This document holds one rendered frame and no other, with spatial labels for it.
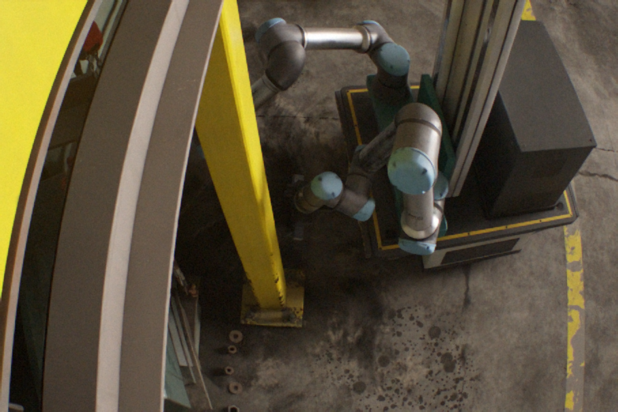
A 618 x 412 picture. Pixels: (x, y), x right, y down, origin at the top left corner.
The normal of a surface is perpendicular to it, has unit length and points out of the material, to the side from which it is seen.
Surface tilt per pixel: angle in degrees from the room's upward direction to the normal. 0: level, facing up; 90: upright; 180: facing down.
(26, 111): 90
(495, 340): 0
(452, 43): 90
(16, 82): 90
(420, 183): 83
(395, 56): 7
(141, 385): 0
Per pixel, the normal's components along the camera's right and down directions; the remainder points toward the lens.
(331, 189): 0.37, -0.26
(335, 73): -0.04, -0.39
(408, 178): -0.31, 0.82
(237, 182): -0.07, 0.92
